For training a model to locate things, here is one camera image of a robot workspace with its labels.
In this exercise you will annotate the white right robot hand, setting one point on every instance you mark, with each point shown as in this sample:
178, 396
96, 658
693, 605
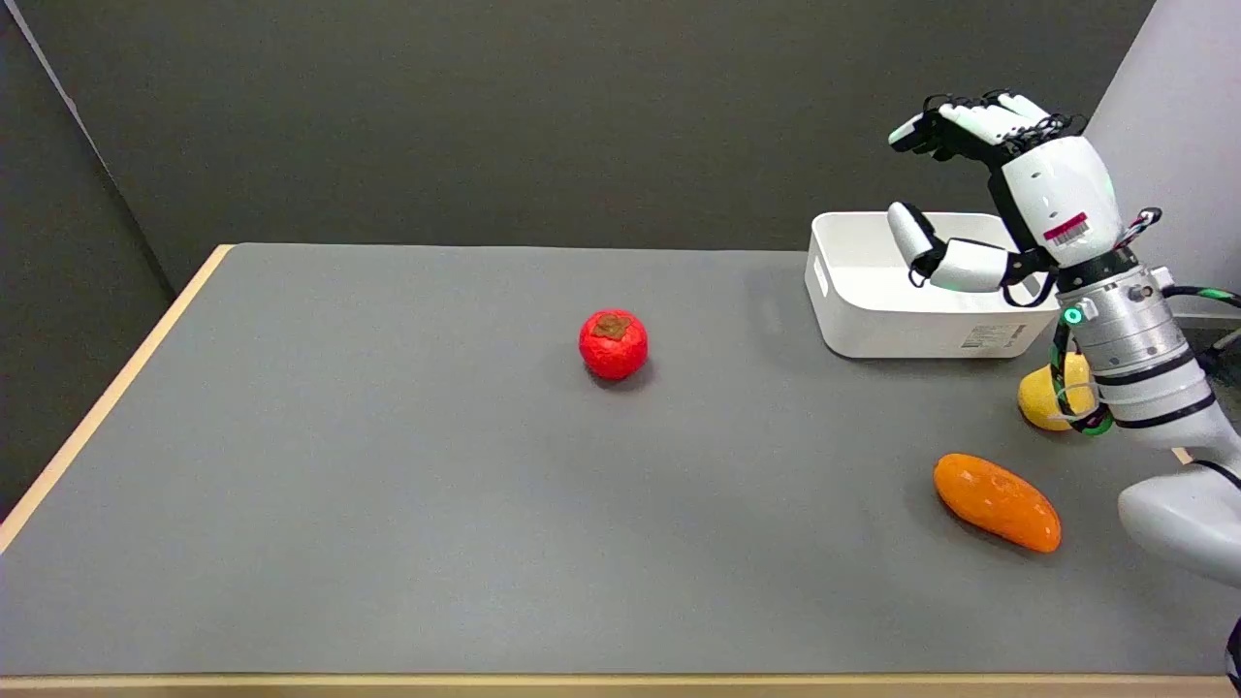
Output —
1052, 194

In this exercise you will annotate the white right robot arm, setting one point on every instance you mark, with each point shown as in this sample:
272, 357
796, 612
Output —
1149, 368

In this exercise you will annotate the white plastic bin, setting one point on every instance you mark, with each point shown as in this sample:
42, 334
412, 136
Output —
892, 301

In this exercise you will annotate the yellow pear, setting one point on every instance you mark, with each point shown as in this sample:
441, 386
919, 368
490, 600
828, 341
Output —
1047, 397

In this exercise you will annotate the black chair caster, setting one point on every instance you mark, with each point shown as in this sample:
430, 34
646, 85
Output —
1224, 349

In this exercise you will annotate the orange mango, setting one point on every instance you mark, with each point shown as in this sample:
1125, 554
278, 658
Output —
999, 502

